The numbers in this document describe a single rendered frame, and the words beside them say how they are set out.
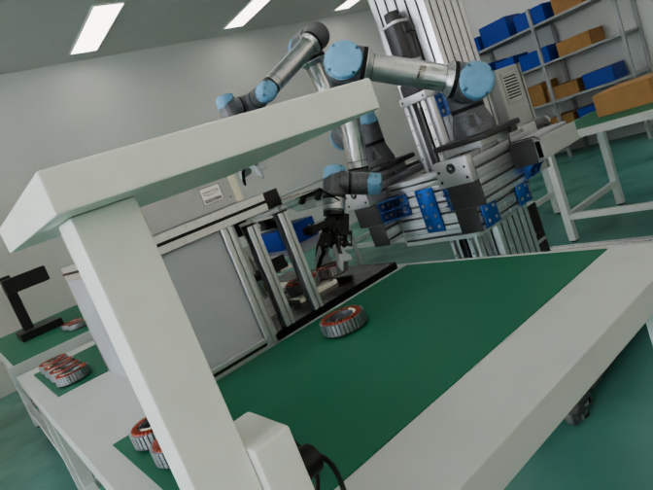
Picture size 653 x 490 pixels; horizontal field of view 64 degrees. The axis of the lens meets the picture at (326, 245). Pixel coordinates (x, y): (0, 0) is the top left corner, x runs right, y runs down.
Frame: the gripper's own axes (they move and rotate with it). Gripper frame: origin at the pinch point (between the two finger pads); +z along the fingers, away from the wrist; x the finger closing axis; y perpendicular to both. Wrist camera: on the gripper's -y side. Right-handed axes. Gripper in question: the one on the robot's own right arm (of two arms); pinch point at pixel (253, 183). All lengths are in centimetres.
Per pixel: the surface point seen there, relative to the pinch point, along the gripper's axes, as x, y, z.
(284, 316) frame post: -63, -46, 35
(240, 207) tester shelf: -64, -47, 5
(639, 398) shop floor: -97, 52, 115
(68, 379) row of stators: 12, -86, 38
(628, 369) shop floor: -88, 69, 115
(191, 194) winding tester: -50, -51, -2
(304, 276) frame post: -63, -36, 29
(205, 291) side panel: -62, -63, 20
